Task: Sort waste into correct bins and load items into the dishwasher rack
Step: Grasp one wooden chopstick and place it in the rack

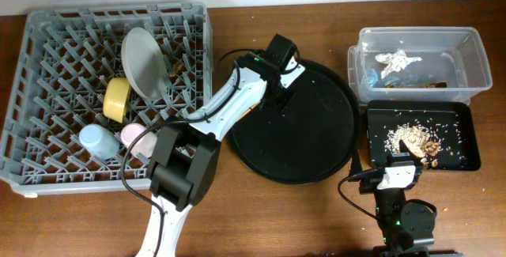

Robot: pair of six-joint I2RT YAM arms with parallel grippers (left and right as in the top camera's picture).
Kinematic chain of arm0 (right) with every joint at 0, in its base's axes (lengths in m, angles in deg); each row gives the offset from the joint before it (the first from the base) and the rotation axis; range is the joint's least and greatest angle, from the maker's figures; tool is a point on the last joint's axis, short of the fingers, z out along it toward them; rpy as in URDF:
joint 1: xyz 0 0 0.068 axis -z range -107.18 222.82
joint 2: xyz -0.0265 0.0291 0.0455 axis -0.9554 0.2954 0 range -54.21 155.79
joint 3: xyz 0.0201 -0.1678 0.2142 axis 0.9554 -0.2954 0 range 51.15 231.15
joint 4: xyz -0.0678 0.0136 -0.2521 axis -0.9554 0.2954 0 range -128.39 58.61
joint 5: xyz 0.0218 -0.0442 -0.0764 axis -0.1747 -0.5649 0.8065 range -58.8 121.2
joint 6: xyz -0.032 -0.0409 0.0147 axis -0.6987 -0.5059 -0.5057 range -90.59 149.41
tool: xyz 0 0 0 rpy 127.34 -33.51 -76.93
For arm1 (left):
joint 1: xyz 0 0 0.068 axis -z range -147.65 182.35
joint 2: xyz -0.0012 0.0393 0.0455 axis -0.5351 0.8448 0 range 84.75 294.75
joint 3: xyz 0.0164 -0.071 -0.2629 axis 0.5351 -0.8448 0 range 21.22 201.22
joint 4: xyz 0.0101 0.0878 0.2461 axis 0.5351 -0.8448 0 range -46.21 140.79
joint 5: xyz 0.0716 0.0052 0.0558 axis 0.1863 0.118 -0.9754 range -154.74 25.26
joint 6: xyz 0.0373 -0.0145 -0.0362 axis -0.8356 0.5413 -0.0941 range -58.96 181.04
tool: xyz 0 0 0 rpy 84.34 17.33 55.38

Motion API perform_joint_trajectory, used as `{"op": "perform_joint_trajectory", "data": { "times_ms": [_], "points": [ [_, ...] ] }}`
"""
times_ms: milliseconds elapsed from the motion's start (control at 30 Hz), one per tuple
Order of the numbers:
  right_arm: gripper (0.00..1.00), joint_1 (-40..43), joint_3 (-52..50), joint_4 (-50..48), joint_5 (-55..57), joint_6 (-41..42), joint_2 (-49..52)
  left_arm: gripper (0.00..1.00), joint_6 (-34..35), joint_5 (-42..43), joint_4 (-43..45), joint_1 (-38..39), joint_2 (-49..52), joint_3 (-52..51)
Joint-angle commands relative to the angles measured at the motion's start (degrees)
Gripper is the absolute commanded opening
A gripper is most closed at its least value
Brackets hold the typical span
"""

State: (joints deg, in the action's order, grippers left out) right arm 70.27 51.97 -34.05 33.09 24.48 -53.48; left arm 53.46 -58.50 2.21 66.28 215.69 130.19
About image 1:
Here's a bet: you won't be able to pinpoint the grey plastic dishwasher rack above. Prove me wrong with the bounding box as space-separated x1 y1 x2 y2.
1 2 213 198

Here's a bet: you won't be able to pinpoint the round black tray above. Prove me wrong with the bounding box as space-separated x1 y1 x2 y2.
228 59 361 184

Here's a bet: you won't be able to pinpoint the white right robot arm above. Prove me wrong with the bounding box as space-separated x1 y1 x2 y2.
358 141 461 257

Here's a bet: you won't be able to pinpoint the rice and food scraps pile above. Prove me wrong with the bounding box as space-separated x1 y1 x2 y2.
384 123 442 168

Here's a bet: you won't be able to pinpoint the black rectangular bin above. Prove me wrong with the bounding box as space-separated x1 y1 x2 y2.
367 100 481 171

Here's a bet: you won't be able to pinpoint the yellow bowl with food scraps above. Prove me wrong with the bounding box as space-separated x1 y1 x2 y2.
103 77 131 123

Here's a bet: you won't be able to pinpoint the pink plastic cup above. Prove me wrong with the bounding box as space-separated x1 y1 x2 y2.
119 122 159 159

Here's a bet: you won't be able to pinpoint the food scraps in clear bin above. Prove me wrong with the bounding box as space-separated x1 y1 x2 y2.
385 81 447 89

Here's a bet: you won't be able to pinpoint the grey round plate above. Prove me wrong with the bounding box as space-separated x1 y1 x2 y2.
121 28 168 100

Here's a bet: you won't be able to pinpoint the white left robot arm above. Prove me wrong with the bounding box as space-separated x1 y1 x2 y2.
120 34 305 256

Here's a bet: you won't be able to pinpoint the white napkin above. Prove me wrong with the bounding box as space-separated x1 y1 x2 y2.
375 49 422 79

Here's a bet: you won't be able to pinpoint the clear plastic waste bin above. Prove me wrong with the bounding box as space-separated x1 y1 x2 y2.
348 27 493 104

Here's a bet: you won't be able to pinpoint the blue plastic cup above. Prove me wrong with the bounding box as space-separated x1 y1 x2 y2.
78 124 119 160

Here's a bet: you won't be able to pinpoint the lower wooden chopstick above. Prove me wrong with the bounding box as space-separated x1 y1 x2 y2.
236 104 259 122

